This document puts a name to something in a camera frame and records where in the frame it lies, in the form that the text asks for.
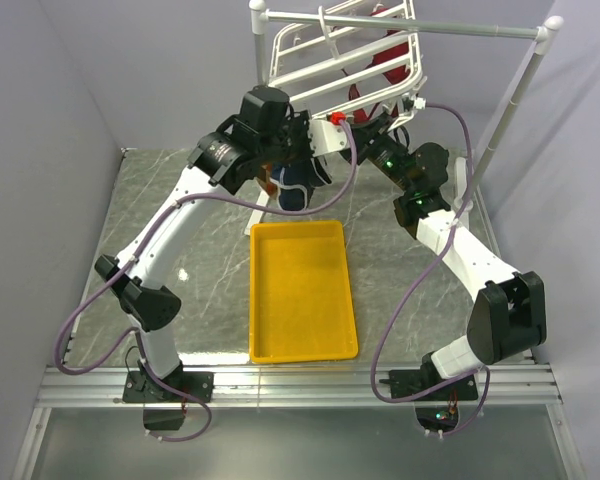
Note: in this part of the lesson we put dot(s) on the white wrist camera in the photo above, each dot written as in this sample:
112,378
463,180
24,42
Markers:
411,104
327,135

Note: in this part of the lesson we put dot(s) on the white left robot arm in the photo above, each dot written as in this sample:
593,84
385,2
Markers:
266,129

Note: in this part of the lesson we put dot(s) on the red bra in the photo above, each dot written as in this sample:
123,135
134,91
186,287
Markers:
391,58

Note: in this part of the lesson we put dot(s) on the navy blue underwear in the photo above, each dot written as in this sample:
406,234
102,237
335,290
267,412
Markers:
297,182

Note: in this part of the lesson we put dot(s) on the argyle patterned sock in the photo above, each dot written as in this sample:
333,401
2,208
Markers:
265,182

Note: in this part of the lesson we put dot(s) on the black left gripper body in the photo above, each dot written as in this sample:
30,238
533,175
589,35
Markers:
292,146

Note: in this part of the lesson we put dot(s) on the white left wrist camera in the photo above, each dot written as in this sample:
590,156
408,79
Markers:
327,135

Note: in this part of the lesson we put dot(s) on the aluminium mounting rail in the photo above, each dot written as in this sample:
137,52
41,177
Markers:
289,387

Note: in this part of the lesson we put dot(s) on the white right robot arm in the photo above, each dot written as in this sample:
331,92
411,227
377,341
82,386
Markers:
509,312

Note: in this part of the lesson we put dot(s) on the white clip drying hanger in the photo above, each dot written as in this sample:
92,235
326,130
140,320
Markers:
317,75

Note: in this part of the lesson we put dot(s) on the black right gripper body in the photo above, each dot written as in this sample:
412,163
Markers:
384,154

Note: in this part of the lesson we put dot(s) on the yellow plastic tray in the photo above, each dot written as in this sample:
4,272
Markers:
300,305

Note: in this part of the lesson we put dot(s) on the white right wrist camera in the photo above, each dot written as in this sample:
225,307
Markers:
411,104

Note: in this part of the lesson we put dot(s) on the white clothes rack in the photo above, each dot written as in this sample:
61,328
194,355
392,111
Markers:
543,36

